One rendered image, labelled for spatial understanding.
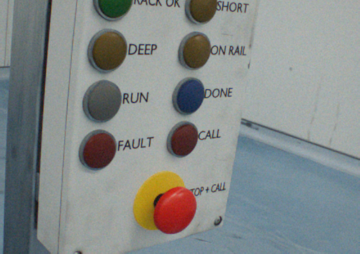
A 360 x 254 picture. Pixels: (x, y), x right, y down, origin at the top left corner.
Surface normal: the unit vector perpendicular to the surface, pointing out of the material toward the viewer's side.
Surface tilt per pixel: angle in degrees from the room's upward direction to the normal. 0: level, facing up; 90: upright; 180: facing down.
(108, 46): 88
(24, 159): 90
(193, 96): 87
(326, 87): 90
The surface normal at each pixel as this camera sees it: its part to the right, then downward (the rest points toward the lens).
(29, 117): -0.76, 0.07
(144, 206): 0.64, 0.29
